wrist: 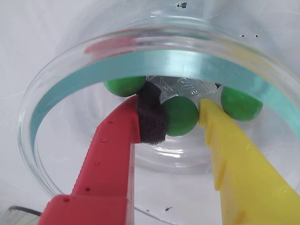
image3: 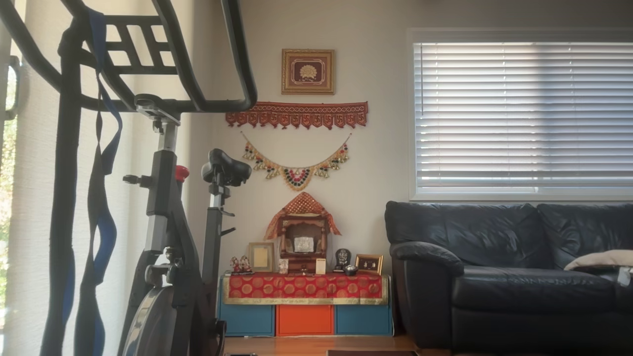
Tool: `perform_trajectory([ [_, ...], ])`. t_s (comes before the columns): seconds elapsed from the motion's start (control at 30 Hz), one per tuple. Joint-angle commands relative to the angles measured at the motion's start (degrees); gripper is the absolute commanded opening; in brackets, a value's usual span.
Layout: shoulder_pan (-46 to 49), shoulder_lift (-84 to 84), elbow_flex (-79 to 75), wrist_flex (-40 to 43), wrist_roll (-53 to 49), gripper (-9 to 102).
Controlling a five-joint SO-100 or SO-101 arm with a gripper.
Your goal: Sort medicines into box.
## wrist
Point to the green candy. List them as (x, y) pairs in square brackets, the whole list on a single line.
[(241, 105), (180, 116), (124, 86)]

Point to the glass bowl with green candies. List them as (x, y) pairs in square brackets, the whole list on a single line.
[(93, 70)]

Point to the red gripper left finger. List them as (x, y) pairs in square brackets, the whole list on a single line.
[(103, 168)]

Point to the white table cover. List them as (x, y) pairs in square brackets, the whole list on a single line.
[(23, 35)]

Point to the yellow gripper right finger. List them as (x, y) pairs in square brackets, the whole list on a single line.
[(246, 178)]

